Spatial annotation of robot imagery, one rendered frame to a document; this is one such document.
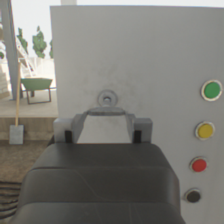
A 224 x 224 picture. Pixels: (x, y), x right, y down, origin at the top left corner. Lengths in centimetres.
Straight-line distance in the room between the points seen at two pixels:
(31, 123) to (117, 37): 279
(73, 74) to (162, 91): 12
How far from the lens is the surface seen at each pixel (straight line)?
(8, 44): 503
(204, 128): 26
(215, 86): 25
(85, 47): 22
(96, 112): 15
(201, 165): 29
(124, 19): 22
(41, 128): 291
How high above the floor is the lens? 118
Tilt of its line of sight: 15 degrees down
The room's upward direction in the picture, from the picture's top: straight up
